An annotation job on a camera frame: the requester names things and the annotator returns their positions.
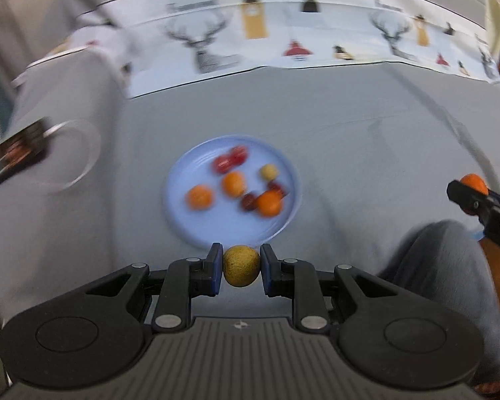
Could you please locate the clear glass dish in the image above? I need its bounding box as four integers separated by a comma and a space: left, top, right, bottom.
39, 119, 102, 193

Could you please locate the deer printed white cloth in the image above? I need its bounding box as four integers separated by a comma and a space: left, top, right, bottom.
76, 0, 500, 101

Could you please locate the orange tangerine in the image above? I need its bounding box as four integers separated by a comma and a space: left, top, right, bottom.
222, 171, 246, 198
256, 190, 284, 217
459, 174, 489, 196
186, 184, 214, 211

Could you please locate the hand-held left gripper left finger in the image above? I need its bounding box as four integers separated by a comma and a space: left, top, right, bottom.
83, 242, 225, 334

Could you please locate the dark blurred object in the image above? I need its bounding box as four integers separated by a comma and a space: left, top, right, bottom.
0, 117, 53, 197

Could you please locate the pale yellow cloth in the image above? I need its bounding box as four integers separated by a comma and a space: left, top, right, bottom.
483, 0, 500, 65

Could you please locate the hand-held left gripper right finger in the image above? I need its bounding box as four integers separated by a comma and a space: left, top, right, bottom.
259, 243, 401, 335

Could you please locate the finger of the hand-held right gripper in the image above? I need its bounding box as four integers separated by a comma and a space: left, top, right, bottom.
447, 180, 491, 218

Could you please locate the light blue plate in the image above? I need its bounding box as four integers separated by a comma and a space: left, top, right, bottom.
164, 134, 303, 248

